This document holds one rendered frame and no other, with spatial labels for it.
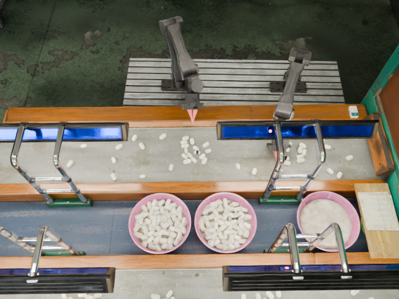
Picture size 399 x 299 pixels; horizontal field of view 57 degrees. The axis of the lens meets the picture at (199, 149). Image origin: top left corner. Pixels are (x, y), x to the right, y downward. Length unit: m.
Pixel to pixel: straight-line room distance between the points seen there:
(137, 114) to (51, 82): 1.41
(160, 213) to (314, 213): 0.69
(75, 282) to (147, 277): 0.40
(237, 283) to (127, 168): 0.80
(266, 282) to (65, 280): 0.62
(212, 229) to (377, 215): 0.71
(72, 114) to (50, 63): 1.39
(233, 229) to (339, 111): 0.82
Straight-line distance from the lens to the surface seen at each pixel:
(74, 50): 3.34
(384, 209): 1.80
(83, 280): 1.27
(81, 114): 1.95
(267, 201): 1.73
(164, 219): 1.65
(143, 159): 1.78
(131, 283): 1.61
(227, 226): 1.65
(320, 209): 1.75
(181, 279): 1.59
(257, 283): 1.25
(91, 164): 1.82
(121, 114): 1.90
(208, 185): 1.67
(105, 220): 1.76
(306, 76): 2.21
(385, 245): 1.75
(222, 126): 1.42
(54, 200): 1.82
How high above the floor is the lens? 2.31
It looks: 61 degrees down
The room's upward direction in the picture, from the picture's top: straight up
